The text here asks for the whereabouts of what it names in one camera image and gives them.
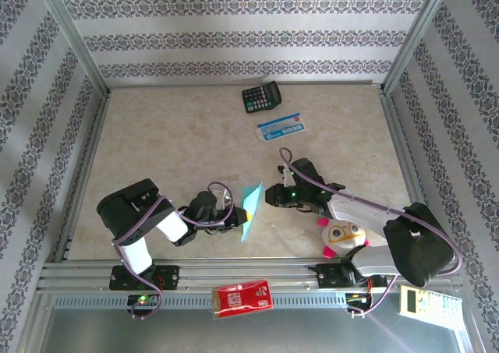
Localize teal square paper sheet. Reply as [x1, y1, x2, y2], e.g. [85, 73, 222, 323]
[240, 181, 265, 244]

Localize cream plush toy pink ears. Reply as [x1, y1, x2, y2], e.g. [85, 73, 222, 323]
[317, 217, 371, 259]

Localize blue white flat packet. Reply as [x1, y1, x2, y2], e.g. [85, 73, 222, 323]
[256, 111, 307, 143]

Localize red snack packet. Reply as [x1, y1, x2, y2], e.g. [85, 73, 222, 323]
[211, 277, 274, 321]

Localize black desk calculator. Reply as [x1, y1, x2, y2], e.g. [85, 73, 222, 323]
[241, 80, 282, 115]

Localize small controller circuit board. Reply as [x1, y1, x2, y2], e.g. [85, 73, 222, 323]
[345, 292, 373, 305]
[127, 294, 161, 306]

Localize grey metal panel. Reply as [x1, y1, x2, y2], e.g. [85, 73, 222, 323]
[38, 305, 469, 353]

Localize cream calculator green screen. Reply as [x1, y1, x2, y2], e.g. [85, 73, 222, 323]
[398, 284, 464, 330]

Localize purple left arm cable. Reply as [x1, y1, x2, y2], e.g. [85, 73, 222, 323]
[111, 181, 236, 321]

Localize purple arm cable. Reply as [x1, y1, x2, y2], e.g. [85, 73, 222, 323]
[279, 146, 463, 319]
[111, 181, 236, 321]

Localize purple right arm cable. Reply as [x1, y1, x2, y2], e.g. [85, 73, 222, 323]
[279, 146, 463, 319]

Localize wide aluminium base rail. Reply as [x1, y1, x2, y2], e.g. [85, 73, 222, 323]
[37, 257, 461, 295]

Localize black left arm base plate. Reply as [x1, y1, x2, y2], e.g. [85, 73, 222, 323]
[108, 265, 180, 291]

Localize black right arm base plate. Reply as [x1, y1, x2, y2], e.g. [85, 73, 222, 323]
[317, 263, 389, 290]

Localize slotted grey cable duct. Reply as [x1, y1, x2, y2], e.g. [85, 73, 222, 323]
[52, 295, 402, 310]

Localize aluminium side rail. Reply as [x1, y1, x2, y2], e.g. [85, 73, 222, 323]
[380, 87, 444, 259]
[54, 90, 112, 263]

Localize thin aluminium wall rail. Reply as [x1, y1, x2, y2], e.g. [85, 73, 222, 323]
[107, 80, 385, 90]

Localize aluminium frame post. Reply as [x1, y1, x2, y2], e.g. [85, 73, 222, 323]
[33, 0, 112, 97]
[380, 0, 457, 95]

